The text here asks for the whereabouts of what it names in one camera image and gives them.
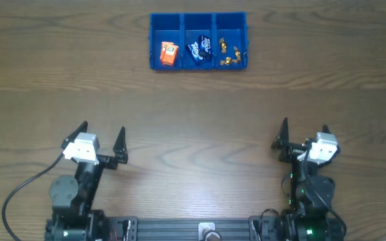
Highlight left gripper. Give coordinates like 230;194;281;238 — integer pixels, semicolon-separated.
61;120;129;170

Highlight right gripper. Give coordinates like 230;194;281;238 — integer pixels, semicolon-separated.
271;116;332;163

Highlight blue candy pack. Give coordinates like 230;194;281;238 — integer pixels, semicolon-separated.
197;35;212;62
185;42;204;65

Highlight blue tray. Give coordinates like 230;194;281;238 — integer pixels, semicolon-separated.
149;11;249;71

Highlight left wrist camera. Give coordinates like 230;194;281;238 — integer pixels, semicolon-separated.
62;132;101;165

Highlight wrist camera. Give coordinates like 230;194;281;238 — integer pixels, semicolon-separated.
296;131;340;165
62;132;101;165

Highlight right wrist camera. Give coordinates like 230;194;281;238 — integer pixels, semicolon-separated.
296;131;340;165

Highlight black cable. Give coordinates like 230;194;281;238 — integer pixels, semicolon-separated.
1;152;66;241
281;149;348;240

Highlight mounting rail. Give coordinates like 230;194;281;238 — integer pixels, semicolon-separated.
44;216;344;241

